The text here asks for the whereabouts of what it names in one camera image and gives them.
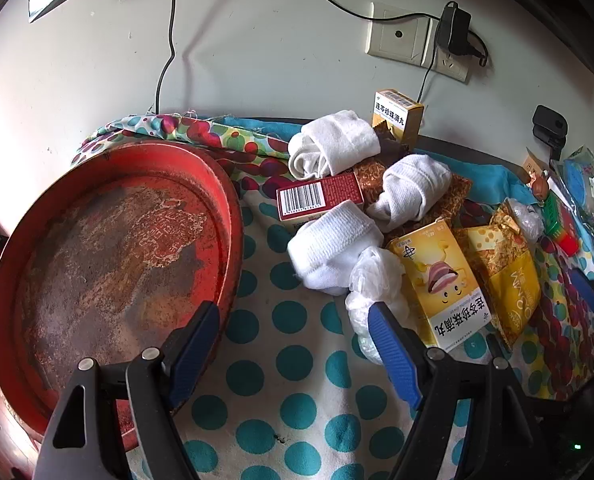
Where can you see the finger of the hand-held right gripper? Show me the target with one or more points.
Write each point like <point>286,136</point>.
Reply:
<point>588,292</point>

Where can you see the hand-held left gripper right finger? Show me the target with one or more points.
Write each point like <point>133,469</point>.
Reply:
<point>392,345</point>

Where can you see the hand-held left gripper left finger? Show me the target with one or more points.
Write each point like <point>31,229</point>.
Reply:
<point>197,340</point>

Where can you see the large clear plastic bag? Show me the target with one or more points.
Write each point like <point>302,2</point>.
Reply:
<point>372,275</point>

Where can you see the small clear plastic bag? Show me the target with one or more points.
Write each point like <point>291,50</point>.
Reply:
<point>527,220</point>

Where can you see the white sock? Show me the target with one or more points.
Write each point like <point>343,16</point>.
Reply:
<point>337,140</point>
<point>332,245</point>
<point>412,185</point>

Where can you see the round red metal tray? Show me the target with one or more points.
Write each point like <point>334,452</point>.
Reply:
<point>102,260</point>

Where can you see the green and red box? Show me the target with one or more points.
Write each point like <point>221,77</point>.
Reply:
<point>559,225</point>

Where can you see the yellow snack packet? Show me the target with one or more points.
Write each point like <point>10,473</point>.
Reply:
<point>512,285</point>

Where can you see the yellow cartoon medicine box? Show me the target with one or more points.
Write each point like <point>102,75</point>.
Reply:
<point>442,280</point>

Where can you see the polka dot cloth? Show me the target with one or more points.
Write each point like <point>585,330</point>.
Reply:
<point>287,400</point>

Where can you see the clear bag with blue item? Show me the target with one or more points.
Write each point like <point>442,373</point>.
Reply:
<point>582,180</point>

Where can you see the cardboard tag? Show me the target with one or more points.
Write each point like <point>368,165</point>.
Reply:
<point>532,162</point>

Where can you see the blue towel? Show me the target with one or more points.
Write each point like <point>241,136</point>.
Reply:
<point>492,180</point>

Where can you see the brown snack packet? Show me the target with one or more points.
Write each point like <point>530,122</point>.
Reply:
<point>457,195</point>

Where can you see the small red cardboard box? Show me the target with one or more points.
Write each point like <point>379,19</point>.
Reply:
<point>337,190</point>

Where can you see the black clamp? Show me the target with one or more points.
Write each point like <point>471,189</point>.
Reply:
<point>549,122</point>

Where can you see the tall yellow medicine box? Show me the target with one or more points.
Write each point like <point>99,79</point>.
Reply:
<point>397,115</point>

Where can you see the white power outlet plate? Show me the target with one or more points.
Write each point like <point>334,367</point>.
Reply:
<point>452,67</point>

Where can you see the black power adapter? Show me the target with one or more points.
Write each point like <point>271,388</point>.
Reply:
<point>452,30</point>

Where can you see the white wall socket plate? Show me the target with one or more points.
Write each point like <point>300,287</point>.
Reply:
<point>397,35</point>

